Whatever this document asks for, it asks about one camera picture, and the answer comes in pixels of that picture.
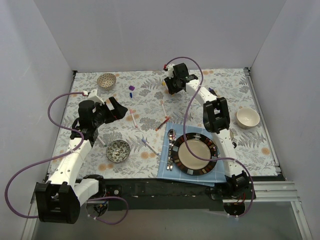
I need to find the floral patterned table mat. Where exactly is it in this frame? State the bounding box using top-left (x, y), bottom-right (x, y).
top-left (48, 68), bottom-right (281, 180)

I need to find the leaf patterned bowl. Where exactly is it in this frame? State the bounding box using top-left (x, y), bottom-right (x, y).
top-left (106, 140), bottom-right (131, 164)

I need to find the pink capped white marker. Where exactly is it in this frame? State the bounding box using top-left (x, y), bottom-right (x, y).
top-left (129, 109), bottom-right (138, 128)

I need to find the blue checked cloth napkin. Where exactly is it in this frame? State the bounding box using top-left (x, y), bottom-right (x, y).
top-left (157, 122), bottom-right (226, 187)

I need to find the striped rim dinner plate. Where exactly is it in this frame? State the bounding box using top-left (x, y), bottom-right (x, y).
top-left (170, 132), bottom-right (218, 176)

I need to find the peach capped white marker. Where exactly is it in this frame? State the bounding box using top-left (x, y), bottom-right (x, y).
top-left (160, 100), bottom-right (168, 119)

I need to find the cream mug black handle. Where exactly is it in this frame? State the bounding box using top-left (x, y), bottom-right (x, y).
top-left (229, 128), bottom-right (238, 149)

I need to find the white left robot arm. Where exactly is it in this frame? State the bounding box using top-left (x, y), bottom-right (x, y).
top-left (35, 97), bottom-right (128, 224)

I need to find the black purple highlighter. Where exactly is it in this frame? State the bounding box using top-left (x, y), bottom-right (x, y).
top-left (208, 87), bottom-right (217, 97)

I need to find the silver fork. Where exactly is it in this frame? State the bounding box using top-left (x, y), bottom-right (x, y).
top-left (166, 129), bottom-right (178, 171)

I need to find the green tipped white marker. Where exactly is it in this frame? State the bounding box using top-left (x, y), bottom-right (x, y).
top-left (97, 136), bottom-right (107, 147)

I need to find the lilac capped white marker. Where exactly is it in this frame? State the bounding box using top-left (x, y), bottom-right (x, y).
top-left (141, 138), bottom-right (160, 156)

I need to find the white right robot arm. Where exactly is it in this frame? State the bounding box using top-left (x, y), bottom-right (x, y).
top-left (163, 63), bottom-right (253, 199)

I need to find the plain cream bowl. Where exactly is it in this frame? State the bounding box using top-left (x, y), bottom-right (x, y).
top-left (236, 107), bottom-right (260, 129)

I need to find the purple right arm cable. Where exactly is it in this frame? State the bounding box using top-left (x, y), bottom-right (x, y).
top-left (162, 56), bottom-right (255, 218)

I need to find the silver spoon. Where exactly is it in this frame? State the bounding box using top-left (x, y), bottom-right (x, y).
top-left (166, 128), bottom-right (175, 171)

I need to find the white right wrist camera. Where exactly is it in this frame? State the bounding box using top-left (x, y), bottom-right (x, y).
top-left (163, 63), bottom-right (175, 79)

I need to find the red gel pen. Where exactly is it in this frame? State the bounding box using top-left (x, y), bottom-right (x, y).
top-left (155, 116), bottom-right (171, 132)

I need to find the small patterned brown bowl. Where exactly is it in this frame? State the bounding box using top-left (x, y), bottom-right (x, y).
top-left (96, 73), bottom-right (117, 90)

